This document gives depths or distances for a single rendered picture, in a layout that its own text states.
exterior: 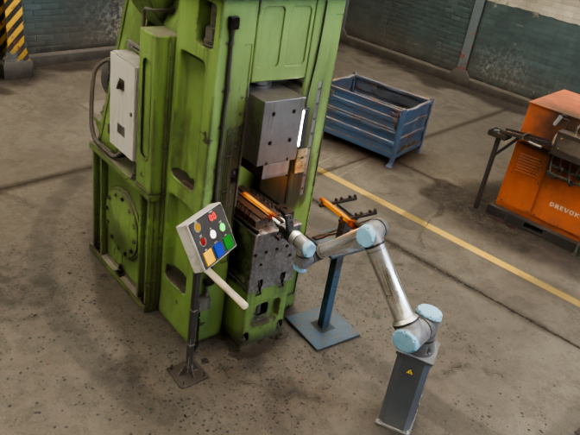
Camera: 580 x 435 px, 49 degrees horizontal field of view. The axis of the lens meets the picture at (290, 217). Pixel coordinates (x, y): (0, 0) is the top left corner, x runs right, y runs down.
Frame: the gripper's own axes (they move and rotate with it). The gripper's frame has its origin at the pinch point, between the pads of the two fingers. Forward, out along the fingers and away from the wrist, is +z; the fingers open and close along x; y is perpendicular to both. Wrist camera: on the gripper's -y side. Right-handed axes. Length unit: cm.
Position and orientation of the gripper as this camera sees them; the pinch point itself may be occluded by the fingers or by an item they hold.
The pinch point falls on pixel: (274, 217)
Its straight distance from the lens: 397.5
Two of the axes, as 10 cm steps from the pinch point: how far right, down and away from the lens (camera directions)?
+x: 7.8, -2.0, 5.9
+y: -1.7, 8.4, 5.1
